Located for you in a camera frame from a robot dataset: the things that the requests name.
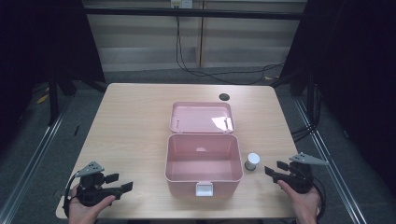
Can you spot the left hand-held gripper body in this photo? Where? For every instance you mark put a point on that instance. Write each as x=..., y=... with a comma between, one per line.
x=92, y=192

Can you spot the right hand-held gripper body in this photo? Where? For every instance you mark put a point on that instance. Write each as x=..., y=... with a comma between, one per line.
x=301, y=179

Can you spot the small white-capped bottle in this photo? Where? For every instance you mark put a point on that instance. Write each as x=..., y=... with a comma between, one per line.
x=252, y=161

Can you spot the pink storage box with lid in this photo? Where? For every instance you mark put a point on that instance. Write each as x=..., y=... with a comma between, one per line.
x=204, y=155

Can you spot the person's left hand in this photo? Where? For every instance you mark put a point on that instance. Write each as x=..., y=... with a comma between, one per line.
x=83, y=212

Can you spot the person's right hand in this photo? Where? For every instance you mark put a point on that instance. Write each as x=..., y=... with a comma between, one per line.
x=304, y=207

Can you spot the black metal stand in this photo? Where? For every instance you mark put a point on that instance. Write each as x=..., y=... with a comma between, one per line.
x=53, y=99

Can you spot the yellow floor scrap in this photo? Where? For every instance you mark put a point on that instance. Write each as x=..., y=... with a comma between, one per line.
x=42, y=99

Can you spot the dark curtain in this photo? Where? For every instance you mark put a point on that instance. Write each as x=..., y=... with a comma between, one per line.
x=358, y=62
x=40, y=40

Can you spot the metal floor rail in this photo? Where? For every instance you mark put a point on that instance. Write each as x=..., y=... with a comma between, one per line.
x=330, y=158
x=34, y=158

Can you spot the black horizontal frame bar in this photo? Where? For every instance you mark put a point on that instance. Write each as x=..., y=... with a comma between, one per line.
x=193, y=13

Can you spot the white wall socket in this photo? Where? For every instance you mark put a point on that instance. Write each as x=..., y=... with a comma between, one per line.
x=182, y=3

